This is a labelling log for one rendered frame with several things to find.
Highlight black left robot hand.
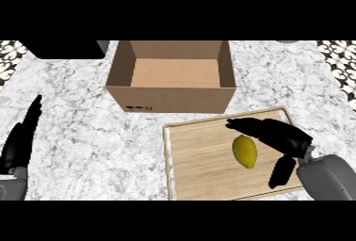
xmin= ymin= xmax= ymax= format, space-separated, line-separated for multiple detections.
xmin=0 ymin=94 xmax=43 ymax=176

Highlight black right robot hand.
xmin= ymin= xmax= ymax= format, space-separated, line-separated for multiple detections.
xmin=225 ymin=118 xmax=315 ymax=190

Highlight yellow lemon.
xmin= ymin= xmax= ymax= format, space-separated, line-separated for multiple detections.
xmin=231 ymin=134 xmax=259 ymax=169

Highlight pale wooden tray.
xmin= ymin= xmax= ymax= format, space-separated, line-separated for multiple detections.
xmin=161 ymin=105 xmax=309 ymax=201

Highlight brown cardboard box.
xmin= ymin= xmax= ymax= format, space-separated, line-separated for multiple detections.
xmin=105 ymin=40 xmax=238 ymax=115

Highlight black appliance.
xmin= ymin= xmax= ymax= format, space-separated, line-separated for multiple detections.
xmin=18 ymin=40 xmax=111 ymax=60

